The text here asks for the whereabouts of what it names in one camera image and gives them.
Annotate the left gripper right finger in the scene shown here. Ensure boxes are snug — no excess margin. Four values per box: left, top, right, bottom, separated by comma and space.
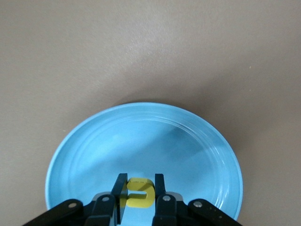
152, 173, 243, 226

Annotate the blue plate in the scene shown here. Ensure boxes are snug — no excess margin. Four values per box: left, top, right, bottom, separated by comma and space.
44, 102, 243, 226

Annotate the yellow foam letter n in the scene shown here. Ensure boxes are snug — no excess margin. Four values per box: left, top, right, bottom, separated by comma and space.
120, 177, 156, 209

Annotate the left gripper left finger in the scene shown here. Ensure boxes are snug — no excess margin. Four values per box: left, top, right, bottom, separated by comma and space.
22, 173, 128, 226

